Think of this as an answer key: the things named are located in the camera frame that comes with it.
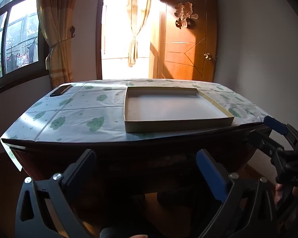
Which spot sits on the wooden door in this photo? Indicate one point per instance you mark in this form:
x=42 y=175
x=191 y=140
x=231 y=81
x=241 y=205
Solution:
x=183 y=54

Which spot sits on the dark wall hook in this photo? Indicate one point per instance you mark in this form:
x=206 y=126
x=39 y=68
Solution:
x=73 y=31

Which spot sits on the shallow cardboard box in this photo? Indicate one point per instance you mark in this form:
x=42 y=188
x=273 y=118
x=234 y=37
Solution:
x=164 y=106

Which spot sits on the gold door ornament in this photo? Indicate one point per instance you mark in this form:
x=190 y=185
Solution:
x=185 y=14

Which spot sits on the black smartphone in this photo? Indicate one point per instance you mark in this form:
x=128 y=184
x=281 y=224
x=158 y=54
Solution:
x=60 y=91

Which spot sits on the person's right hand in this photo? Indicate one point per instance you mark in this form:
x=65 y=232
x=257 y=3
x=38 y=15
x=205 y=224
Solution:
x=279 y=194

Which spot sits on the brass door knob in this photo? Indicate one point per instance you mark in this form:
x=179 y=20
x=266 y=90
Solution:
x=208 y=56

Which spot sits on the sheer balcony curtain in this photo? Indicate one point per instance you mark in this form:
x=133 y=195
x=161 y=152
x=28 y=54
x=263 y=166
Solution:
x=136 y=29

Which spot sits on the wooden door frame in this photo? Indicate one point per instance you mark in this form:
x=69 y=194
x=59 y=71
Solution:
x=98 y=42

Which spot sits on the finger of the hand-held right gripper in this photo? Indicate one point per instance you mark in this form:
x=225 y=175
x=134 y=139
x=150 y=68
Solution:
x=275 y=123
x=265 y=142

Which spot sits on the dark framed window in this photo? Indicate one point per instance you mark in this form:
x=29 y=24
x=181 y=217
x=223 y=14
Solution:
x=19 y=42

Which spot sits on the yellow window curtain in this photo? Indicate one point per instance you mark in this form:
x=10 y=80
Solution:
x=59 y=29

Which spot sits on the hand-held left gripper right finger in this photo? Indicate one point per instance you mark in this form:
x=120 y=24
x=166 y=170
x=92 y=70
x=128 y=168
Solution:
x=208 y=173

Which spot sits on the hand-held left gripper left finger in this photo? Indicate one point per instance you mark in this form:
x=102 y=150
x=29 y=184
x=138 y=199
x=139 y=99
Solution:
x=82 y=176

